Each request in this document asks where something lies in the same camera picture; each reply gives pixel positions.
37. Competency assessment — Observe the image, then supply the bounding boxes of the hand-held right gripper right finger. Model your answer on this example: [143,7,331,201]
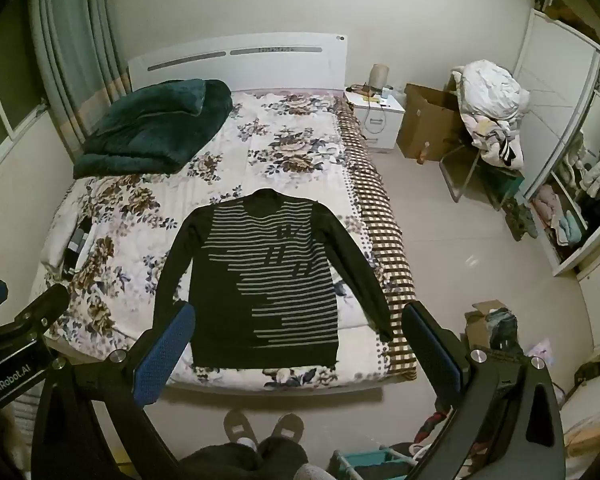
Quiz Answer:
[401,301,566,480]

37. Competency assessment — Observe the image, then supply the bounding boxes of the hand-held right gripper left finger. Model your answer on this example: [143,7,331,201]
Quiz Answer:
[30,301,197,480]

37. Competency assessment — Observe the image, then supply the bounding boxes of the dark striped sweater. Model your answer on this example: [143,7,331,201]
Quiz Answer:
[152,188,396,368]

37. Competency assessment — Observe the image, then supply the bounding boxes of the pile of clothes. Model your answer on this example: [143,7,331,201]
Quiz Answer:
[452,60,531,169]

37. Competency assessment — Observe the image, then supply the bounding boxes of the striped folded cloth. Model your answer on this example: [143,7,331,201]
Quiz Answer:
[62,217,97,281]

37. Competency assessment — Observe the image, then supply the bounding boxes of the small cardboard box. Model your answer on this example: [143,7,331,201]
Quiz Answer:
[464,301,522,356]

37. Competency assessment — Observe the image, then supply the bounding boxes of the red cloth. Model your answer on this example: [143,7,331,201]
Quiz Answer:
[414,409,452,452]

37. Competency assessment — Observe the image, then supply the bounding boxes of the grey slipper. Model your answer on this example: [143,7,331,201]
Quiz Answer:
[270,414,306,444]
[223,409,259,449]

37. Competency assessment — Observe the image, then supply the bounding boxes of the pink bag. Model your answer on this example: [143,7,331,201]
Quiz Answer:
[527,337,554,362]

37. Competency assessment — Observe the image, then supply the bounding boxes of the teal laundry rack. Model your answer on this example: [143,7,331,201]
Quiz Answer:
[330,447,417,480]

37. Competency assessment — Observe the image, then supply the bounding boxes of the person's legs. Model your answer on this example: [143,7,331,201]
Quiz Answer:
[177,436,312,480]

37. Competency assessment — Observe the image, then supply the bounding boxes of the brown checked bed cover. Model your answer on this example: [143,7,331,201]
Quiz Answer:
[336,105,418,381]

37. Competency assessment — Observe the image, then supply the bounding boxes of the window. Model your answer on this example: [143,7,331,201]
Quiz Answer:
[0,0,49,177]

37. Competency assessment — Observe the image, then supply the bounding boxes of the dark green blanket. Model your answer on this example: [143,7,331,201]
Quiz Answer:
[72,79,232,180]

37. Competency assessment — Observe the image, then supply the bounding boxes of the large cardboard box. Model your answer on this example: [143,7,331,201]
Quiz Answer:
[396,83,468,163]

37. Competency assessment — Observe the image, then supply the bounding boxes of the white nightstand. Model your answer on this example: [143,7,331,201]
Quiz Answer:
[344,87,406,154]

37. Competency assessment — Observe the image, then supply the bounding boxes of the bed with floral sheet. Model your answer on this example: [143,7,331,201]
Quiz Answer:
[30,87,418,393]

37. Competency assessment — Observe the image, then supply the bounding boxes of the pale plaid curtain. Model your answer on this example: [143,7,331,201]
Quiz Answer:
[27,0,132,161]

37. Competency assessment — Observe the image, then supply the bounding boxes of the beige table lamp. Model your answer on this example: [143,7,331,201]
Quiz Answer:
[370,64,391,92]

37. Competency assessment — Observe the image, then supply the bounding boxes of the white wardrobe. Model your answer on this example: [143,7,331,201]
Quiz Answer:
[510,7,600,277]

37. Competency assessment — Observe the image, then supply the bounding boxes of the white headboard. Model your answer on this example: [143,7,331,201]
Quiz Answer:
[126,34,348,95]

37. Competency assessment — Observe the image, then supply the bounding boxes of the metal frame chair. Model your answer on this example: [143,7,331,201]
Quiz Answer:
[440,132,523,211]

